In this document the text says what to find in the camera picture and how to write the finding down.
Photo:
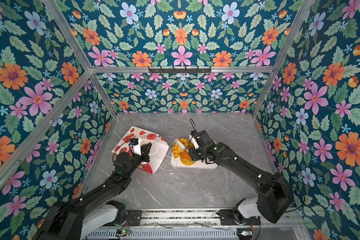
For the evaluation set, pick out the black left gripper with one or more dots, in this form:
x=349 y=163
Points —
x=145 y=149

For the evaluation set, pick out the red white paper bag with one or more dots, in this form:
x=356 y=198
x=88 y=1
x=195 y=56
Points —
x=158 y=150

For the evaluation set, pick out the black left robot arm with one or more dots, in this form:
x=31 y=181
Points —
x=77 y=218

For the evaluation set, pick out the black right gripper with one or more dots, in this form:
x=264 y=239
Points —
x=192 y=152

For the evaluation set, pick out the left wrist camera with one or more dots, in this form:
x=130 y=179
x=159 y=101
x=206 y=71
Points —
x=135 y=146

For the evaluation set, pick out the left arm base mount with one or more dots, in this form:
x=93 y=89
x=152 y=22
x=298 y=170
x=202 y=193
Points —
x=131 y=218

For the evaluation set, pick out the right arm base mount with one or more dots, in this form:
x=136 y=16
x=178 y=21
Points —
x=230 y=217

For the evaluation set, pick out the yellow striped croissant bread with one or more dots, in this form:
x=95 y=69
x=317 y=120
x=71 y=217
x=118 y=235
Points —
x=177 y=149

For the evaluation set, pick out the white plastic tray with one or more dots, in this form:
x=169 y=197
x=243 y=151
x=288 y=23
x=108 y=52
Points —
x=198 y=165

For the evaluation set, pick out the small yellow donut bread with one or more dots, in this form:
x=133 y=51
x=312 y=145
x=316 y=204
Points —
x=187 y=162

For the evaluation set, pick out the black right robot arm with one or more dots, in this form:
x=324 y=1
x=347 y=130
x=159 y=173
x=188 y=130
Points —
x=274 y=194

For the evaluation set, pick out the orange brown croissant bread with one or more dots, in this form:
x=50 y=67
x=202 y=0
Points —
x=185 y=156

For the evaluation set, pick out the black hook rail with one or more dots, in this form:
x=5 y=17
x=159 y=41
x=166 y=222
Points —
x=179 y=70

